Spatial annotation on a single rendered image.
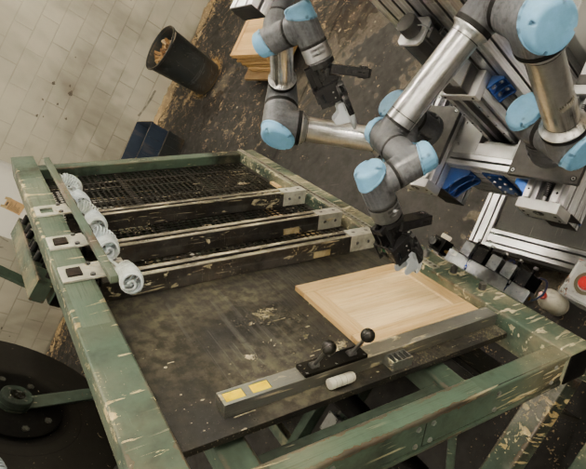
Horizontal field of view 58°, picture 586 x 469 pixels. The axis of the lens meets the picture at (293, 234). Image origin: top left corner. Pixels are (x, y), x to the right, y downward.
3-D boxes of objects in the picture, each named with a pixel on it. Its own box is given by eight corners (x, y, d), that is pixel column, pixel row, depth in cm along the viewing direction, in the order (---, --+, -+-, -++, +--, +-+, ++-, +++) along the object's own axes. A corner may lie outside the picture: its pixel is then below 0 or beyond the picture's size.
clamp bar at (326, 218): (343, 228, 233) (350, 176, 223) (53, 278, 173) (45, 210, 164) (330, 220, 240) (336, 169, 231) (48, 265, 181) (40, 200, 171)
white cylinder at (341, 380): (331, 393, 134) (355, 383, 138) (332, 383, 132) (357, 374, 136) (325, 385, 136) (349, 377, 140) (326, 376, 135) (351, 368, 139)
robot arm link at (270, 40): (270, 34, 152) (301, 20, 145) (265, 65, 147) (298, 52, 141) (252, 16, 146) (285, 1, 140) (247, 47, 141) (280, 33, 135)
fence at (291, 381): (495, 324, 170) (498, 314, 168) (224, 419, 122) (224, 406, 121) (482, 316, 174) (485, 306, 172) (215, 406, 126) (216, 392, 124)
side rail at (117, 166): (240, 171, 315) (241, 154, 311) (39, 191, 260) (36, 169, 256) (234, 167, 322) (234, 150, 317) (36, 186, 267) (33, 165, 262)
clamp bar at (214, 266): (377, 249, 215) (385, 194, 205) (66, 314, 156) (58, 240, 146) (361, 239, 223) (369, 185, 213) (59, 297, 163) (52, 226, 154)
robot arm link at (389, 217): (380, 191, 131) (406, 196, 125) (387, 205, 134) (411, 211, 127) (361, 209, 129) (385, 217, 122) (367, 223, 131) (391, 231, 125)
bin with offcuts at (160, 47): (229, 59, 572) (179, 22, 530) (209, 100, 569) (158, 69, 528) (206, 60, 611) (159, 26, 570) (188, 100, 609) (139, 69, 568)
